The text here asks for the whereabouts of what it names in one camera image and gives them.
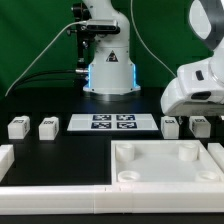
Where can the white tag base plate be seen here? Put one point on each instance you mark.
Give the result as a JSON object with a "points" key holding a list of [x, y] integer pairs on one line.
{"points": [[112, 122]]}

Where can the white left fence piece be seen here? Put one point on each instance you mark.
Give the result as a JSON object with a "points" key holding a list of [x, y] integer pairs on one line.
{"points": [[6, 159]]}

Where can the white fence piece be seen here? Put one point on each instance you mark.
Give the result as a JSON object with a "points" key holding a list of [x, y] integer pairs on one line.
{"points": [[216, 154], [6, 159]]}

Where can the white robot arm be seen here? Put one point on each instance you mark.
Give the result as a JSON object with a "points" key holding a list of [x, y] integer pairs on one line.
{"points": [[112, 74]]}

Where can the black camera on stand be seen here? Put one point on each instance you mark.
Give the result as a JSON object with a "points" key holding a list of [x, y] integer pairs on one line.
{"points": [[85, 36]]}

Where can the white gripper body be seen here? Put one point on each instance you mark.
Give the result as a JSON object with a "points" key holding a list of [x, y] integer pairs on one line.
{"points": [[198, 89]]}

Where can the white right fence piece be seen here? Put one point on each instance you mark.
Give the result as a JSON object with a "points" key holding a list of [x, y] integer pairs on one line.
{"points": [[216, 154]]}

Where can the white front fence bar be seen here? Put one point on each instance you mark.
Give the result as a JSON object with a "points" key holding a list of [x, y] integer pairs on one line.
{"points": [[134, 198]]}

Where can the white square tabletop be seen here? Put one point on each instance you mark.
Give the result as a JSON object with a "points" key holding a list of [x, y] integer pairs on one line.
{"points": [[162, 161]]}

